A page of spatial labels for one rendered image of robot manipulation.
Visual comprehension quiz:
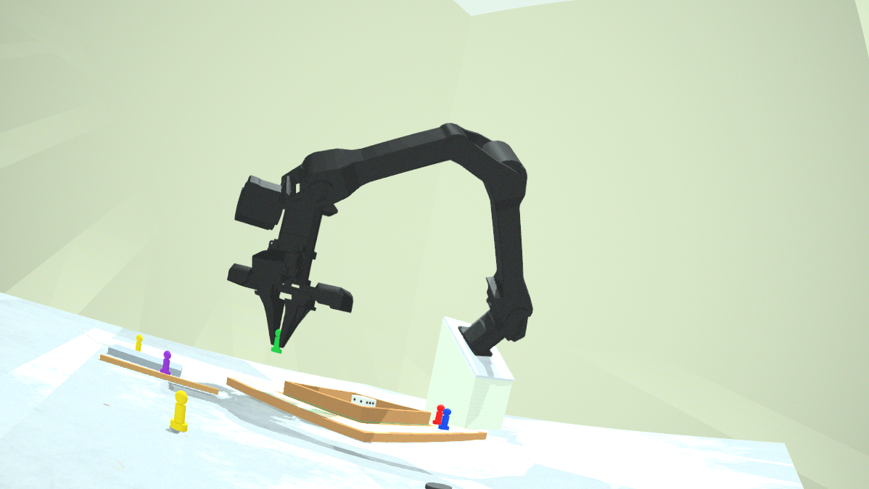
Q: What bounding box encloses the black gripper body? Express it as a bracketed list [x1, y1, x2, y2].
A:
[227, 233, 353, 313]

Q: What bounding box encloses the tan wooden flat bar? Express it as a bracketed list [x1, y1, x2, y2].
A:
[100, 354, 219, 395]

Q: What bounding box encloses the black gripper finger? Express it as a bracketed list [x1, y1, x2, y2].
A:
[255, 290, 285, 345]
[279, 298, 316, 348]

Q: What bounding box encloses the blue pawn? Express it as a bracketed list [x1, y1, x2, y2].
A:
[438, 408, 451, 430]

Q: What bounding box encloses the red pawn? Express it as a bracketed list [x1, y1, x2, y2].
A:
[432, 404, 445, 425]

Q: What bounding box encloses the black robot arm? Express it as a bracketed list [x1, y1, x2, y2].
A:
[234, 123, 533, 357]

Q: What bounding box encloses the white die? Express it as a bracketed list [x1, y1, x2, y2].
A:
[351, 395, 376, 407]

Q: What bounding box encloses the green pawn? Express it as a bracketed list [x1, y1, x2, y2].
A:
[271, 329, 282, 353]

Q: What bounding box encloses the purple game pawn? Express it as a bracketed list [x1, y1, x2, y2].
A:
[160, 350, 171, 375]

